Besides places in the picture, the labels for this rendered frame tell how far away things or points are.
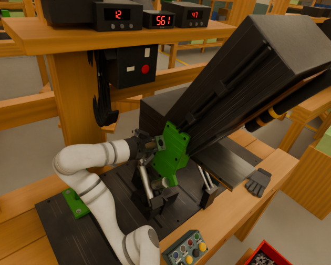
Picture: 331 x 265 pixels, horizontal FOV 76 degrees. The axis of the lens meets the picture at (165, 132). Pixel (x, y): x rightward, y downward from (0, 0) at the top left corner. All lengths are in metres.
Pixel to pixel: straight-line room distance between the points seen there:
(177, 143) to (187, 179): 0.37
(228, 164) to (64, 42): 0.69
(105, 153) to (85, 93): 0.31
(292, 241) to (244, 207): 1.28
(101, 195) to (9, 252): 0.47
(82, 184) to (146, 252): 0.24
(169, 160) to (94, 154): 0.30
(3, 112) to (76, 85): 0.26
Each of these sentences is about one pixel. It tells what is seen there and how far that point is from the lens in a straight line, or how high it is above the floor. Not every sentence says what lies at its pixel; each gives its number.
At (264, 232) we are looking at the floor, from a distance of 2.23.
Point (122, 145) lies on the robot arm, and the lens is 0.66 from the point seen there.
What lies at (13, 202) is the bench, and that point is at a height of 0.88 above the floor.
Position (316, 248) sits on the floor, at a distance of 2.41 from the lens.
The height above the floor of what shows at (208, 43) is 0.24.
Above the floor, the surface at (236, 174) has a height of 1.13.
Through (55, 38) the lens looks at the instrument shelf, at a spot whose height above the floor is 1.54.
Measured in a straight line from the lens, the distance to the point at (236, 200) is 1.08.
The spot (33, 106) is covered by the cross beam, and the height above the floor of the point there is 1.25.
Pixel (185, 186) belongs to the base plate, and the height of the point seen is 0.90.
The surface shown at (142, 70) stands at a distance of 0.81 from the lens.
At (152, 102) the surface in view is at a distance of 0.95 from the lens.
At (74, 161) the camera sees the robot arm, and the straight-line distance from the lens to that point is 0.58.
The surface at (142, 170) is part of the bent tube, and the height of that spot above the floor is 1.06.
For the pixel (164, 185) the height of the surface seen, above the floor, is 1.09.
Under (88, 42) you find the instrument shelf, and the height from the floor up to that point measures 1.52.
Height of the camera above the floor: 1.69
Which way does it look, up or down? 36 degrees down
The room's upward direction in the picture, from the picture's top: 8 degrees clockwise
